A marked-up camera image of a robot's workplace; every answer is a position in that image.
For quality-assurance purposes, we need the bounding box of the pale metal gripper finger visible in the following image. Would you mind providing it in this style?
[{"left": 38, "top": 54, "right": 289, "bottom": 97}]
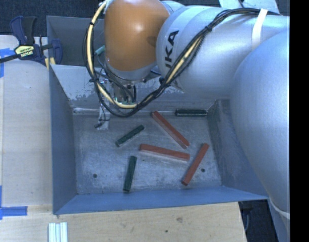
[{"left": 97, "top": 105, "right": 111, "bottom": 131}]

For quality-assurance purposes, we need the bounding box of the dark green flat block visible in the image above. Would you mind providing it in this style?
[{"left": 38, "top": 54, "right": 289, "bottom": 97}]
[
  {"left": 174, "top": 108, "right": 208, "bottom": 117},
  {"left": 114, "top": 124, "right": 146, "bottom": 148},
  {"left": 122, "top": 155, "right": 138, "bottom": 194}
]

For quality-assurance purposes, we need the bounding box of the pale wood board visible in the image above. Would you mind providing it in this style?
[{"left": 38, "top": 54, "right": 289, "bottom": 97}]
[{"left": 2, "top": 35, "right": 53, "bottom": 208}]

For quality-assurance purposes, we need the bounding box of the red-brown flat block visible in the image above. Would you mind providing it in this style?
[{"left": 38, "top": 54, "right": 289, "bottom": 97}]
[
  {"left": 181, "top": 143, "right": 210, "bottom": 187},
  {"left": 139, "top": 143, "right": 191, "bottom": 162},
  {"left": 150, "top": 110, "right": 191, "bottom": 150}
]

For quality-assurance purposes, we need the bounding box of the grey metal bin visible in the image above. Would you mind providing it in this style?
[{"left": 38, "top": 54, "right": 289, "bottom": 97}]
[{"left": 46, "top": 15, "right": 269, "bottom": 215}]

